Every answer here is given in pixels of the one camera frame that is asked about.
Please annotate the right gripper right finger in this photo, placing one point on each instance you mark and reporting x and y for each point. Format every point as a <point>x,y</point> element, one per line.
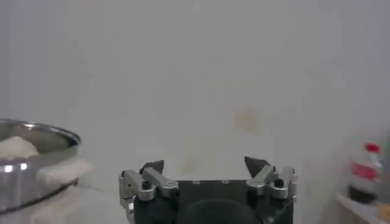
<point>268,181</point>

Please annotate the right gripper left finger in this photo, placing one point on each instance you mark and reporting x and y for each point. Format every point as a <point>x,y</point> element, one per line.
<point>158,182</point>

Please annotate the white steamed bun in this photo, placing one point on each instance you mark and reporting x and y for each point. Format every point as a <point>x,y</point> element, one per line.
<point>16,147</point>

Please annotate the white electric cooker base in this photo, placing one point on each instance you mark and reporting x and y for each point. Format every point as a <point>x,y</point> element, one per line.
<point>67,170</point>

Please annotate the white side table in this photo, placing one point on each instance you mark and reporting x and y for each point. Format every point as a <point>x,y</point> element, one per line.
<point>359,208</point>

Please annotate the small black object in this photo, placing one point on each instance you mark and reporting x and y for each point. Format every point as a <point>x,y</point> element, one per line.
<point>362,194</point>

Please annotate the clear bottle red cap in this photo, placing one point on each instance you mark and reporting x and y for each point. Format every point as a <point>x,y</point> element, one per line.
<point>365,170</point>

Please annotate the round orange item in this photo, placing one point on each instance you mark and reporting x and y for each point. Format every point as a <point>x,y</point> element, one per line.
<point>384,212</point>

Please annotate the perforated steel steamer pot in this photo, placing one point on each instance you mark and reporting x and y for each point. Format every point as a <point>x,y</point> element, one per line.
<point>18,182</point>

